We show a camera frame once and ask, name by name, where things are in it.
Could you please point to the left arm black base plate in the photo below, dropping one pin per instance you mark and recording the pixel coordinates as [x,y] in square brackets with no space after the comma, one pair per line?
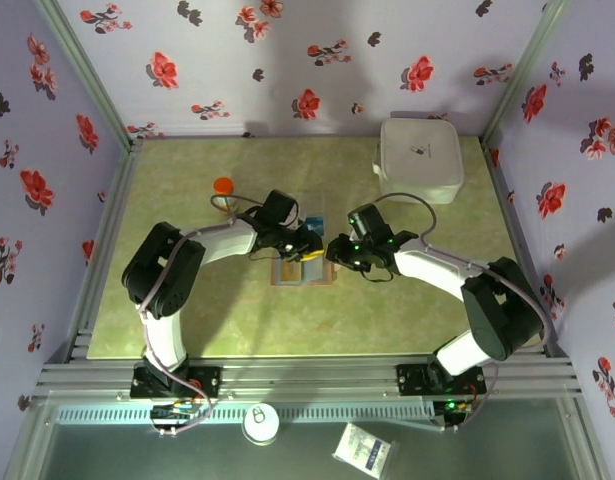
[207,382]

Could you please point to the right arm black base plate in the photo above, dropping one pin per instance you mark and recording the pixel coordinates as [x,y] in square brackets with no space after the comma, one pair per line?
[409,380]

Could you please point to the blue credit card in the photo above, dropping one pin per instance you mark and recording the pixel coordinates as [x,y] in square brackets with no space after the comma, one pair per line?
[316,226]

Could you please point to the white paper packet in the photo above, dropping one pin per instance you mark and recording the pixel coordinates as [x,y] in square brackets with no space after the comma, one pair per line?
[362,450]

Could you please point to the aluminium side rail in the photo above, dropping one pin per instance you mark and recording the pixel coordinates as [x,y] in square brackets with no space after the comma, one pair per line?
[523,250]
[106,250]

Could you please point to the aluminium front rail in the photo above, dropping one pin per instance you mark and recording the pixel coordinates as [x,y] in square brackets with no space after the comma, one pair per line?
[307,380]

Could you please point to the orange-lid pill bottle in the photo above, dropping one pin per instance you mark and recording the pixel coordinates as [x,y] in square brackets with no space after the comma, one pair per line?
[223,187]

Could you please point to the white zip case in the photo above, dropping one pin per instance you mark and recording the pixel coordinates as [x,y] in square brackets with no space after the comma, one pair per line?
[419,160]

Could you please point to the white round can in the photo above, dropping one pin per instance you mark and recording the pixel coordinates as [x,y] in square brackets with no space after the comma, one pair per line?
[261,425]

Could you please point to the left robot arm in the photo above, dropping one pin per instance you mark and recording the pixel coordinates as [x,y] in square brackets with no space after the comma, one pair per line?
[162,270]

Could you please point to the gold credit card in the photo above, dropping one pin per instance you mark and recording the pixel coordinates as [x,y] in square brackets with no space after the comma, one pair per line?
[291,273]

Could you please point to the aluminium frame post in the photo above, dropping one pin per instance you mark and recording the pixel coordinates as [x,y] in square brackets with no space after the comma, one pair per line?
[525,70]
[89,70]

